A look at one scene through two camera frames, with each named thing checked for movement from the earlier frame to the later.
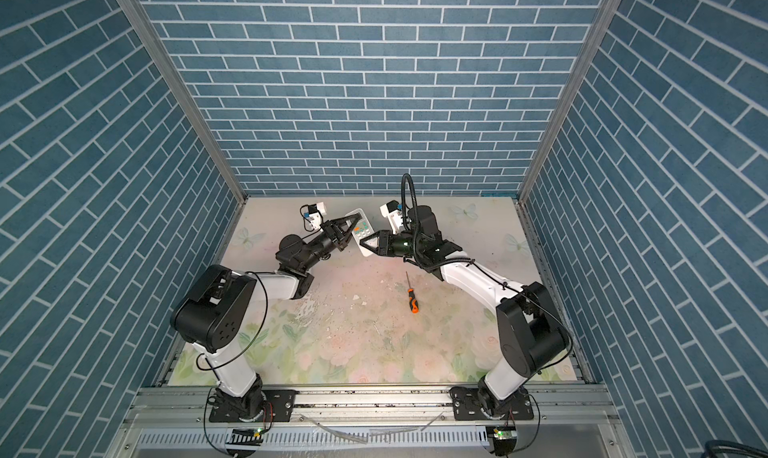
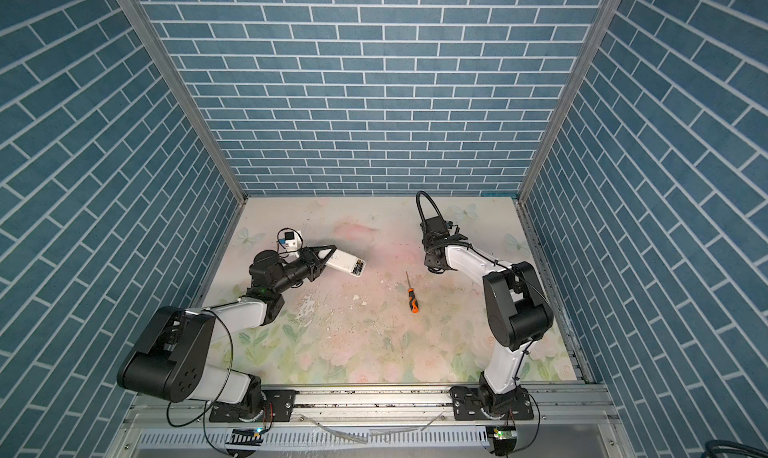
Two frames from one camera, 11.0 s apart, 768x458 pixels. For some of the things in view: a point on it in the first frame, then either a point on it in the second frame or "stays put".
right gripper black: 386,239 → 428,259
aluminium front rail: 373,405 stays put
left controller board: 246,437 stays put
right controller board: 504,438 stays put
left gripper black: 332,231 → 307,259
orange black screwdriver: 413,302 stays put
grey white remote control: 362,229 → 347,263
